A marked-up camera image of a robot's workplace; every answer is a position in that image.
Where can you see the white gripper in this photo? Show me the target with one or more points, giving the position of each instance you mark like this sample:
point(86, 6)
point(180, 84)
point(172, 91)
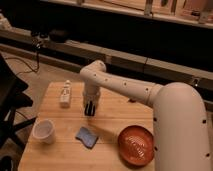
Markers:
point(91, 93)

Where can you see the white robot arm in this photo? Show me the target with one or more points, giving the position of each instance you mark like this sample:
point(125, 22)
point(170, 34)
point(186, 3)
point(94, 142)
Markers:
point(180, 126)

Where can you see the blue sponge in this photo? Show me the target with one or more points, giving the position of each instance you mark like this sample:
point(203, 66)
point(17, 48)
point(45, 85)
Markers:
point(86, 137)

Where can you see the orange ribbed bowl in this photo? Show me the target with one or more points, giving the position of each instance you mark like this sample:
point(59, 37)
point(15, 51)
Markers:
point(136, 146)

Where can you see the black office chair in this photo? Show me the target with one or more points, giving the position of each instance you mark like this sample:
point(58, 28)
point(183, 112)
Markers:
point(12, 98)

